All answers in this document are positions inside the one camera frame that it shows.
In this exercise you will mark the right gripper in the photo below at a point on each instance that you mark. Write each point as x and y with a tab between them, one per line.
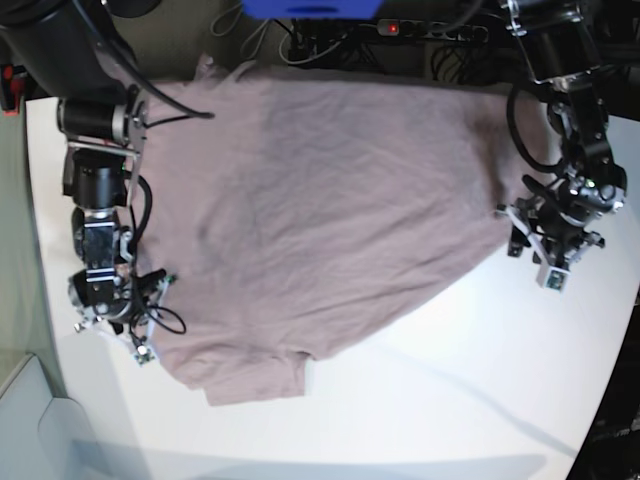
137	308

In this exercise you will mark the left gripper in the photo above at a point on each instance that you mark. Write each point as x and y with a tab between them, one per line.
537	225

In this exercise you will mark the mauve t-shirt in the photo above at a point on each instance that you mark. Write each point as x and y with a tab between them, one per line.
313	210

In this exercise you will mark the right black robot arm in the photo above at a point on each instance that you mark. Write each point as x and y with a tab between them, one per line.
74	52

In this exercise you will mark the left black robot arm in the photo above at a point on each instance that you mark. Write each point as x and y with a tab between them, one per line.
587	184

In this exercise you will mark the grey rounded bin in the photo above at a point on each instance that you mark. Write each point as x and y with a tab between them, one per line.
42	436

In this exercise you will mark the red and black clamp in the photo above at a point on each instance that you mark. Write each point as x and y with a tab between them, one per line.
12	88

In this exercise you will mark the black power strip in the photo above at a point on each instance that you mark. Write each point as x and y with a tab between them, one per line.
418	30

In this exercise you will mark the blue plastic box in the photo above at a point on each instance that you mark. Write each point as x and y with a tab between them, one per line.
311	9

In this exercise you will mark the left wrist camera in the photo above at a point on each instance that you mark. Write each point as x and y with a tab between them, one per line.
552	278

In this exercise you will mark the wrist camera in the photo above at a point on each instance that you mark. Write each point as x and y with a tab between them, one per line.
144	355
552	278

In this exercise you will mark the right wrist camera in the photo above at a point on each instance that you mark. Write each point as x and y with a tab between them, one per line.
144	355

